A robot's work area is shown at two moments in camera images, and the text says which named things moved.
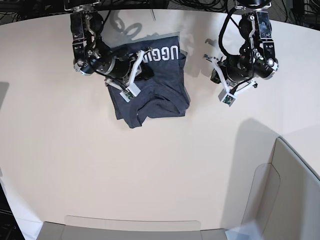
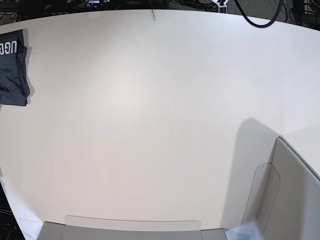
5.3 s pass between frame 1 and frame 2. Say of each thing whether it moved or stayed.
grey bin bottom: stayed
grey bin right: stayed
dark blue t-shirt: moved
